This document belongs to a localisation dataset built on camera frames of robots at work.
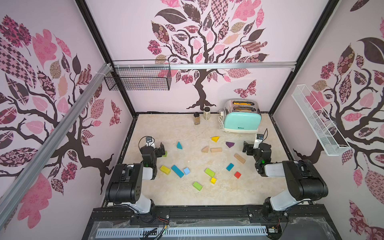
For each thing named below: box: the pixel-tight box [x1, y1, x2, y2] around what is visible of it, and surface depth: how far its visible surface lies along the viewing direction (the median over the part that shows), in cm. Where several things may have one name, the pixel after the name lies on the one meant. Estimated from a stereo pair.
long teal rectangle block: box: [171, 164, 185, 178], surface depth 91 cm
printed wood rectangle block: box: [233, 153, 246, 164], surface depth 97 cm
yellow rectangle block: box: [159, 165, 172, 175], surface depth 91 cm
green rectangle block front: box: [193, 181, 203, 192], surface depth 85 cm
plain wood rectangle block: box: [210, 147, 223, 153], surface depth 101 cm
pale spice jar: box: [203, 106, 211, 121], surface depth 113 cm
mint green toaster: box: [223, 98, 263, 134], surface depth 103 cm
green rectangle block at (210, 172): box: [204, 167, 216, 178], surface depth 90 cm
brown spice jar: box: [193, 112, 201, 125], surface depth 113 cm
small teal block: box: [226, 163, 235, 172], surface depth 93 cm
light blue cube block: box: [183, 167, 191, 176], surface depth 89 cm
